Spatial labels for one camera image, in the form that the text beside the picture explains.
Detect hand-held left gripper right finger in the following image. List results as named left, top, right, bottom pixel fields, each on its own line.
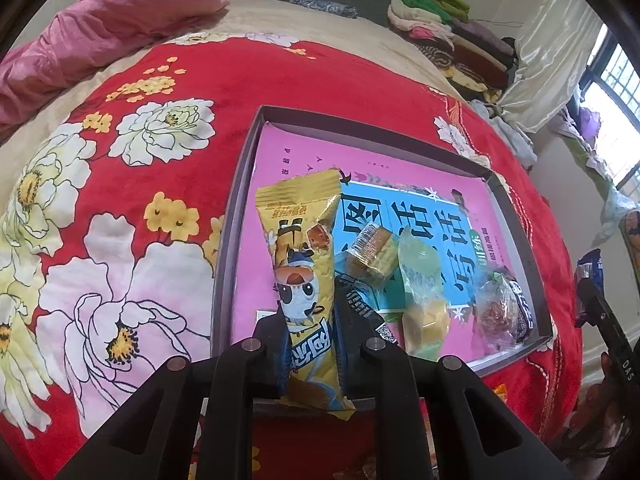
left=332, top=294, right=576, bottom=480

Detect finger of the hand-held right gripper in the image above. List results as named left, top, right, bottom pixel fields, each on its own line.
left=576, top=276, right=620, bottom=343

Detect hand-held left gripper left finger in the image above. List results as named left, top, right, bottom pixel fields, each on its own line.
left=55, top=305, right=293, bottom=480

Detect blue cookie packet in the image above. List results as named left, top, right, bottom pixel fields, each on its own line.
left=574, top=248, right=607, bottom=327

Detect clear yellow candy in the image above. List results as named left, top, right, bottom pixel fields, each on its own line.
left=397, top=226, right=455, bottom=362

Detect clear round pastry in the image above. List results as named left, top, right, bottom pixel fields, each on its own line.
left=471, top=266, right=523, bottom=352

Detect yellow cartoon snack packet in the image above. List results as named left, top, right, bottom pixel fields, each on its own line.
left=255, top=169, right=357, bottom=412

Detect small gold cake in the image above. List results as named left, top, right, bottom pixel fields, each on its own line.
left=334, top=221, right=401, bottom=291

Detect grey shallow cardboard box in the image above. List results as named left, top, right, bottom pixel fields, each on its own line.
left=210, top=105, right=555, bottom=378

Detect person's right hand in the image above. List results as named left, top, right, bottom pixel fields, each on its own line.
left=562, top=351, right=632, bottom=463

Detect dark chocolate bar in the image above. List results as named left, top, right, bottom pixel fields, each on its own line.
left=509, top=280, right=540, bottom=343

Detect black and green snack packet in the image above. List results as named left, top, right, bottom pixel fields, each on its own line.
left=334, top=270, right=403, bottom=348

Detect floral patterned cloth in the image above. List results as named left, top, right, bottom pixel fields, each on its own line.
left=619, top=209, right=640, bottom=273

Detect hanging clothes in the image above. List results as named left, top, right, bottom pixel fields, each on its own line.
left=549, top=105, right=640, bottom=233

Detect light blue garment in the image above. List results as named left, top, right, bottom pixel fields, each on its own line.
left=470, top=100, right=539, bottom=169

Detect red floral blanket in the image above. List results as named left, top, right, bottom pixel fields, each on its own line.
left=0, top=31, right=585, bottom=480

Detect window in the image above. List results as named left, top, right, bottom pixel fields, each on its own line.
left=580, top=25, right=640, bottom=193

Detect pink and blue book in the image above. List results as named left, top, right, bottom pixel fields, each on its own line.
left=231, top=121, right=548, bottom=361

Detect cream satin curtain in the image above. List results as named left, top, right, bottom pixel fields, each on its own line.
left=499, top=0, right=610, bottom=134

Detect pile of folded clothes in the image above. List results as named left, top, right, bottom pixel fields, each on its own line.
left=387, top=0, right=519, bottom=106

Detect pink pillow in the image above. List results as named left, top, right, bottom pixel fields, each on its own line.
left=0, top=0, right=232, bottom=133

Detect dark patterned pillow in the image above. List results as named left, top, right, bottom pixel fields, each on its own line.
left=290, top=0, right=359, bottom=19

